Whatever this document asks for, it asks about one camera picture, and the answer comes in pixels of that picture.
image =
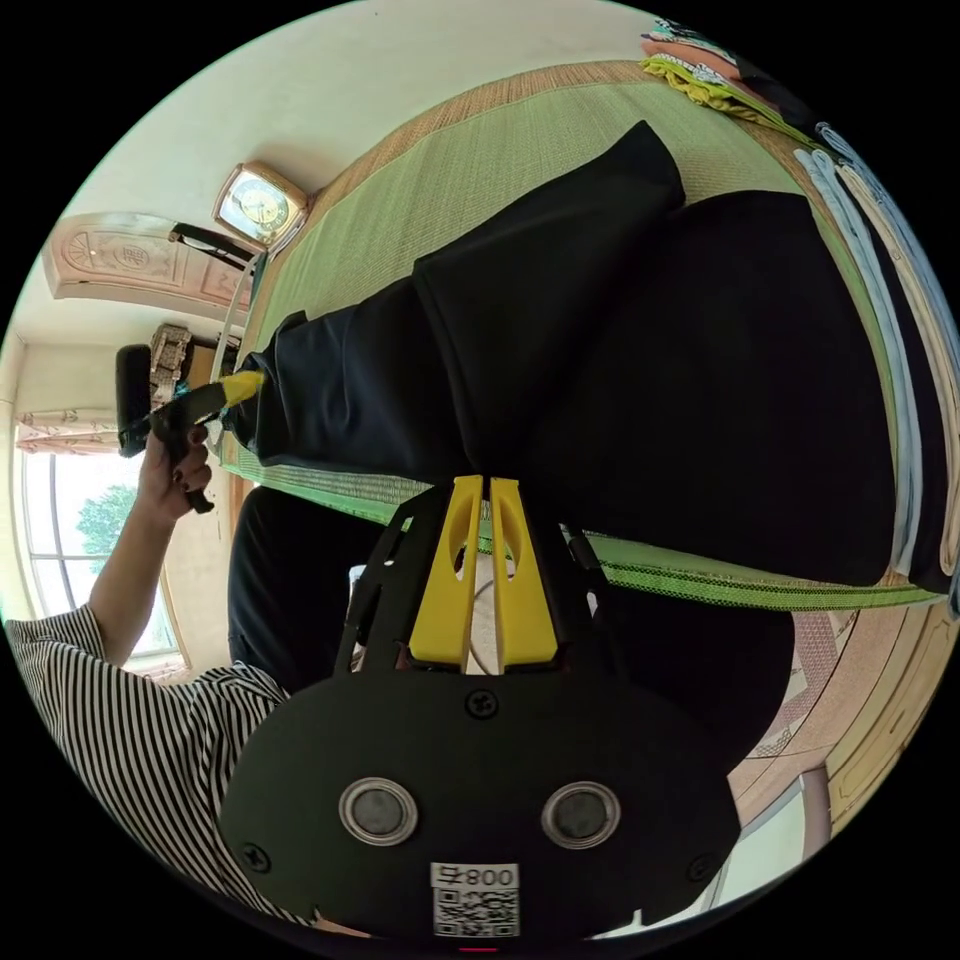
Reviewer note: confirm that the person's body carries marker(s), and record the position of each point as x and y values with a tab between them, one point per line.
150	735

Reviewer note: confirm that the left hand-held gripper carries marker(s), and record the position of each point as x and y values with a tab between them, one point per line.
178	412

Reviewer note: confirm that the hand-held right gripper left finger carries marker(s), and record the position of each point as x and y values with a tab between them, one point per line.
435	600

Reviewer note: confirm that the window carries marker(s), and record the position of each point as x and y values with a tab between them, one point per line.
82	540

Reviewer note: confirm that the square golden wall clock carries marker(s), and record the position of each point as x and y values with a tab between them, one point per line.
259	202

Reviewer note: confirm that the person's left forearm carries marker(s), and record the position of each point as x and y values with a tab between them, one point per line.
124	570

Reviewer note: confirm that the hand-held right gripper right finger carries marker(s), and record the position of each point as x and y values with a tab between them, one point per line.
529	600

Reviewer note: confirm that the person's left hand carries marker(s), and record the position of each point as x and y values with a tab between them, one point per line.
174	480

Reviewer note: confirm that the pink patterned curtain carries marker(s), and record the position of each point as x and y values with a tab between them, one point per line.
64	431

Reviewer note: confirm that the black pants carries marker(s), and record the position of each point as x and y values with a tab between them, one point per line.
637	360

